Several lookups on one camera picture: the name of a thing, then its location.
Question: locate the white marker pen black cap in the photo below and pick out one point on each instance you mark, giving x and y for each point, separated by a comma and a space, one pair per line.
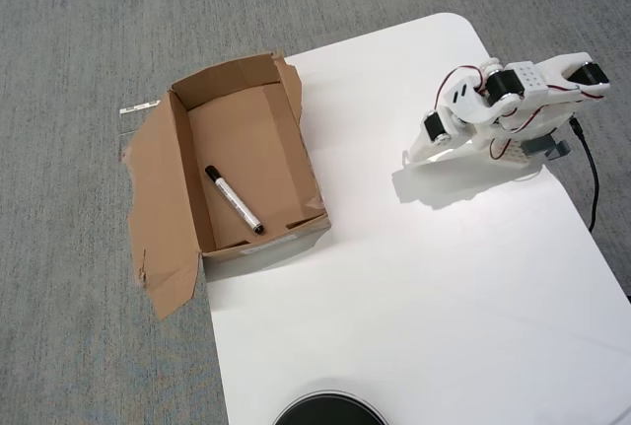
234, 198

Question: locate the open brown cardboard box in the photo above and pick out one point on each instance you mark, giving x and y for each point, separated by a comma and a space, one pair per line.
162, 198

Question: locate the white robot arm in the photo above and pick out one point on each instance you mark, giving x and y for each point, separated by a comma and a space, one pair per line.
530, 81

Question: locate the grey table clamp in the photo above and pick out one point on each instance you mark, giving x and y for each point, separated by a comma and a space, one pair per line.
552, 151

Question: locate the white tape strip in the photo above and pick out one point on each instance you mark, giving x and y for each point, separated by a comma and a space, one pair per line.
140, 107

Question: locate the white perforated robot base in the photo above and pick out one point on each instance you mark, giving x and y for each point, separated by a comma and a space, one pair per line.
515, 155

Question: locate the black round object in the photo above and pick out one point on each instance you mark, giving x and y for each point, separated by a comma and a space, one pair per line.
330, 410

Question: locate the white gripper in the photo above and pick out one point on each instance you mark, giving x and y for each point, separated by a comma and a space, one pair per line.
428, 145

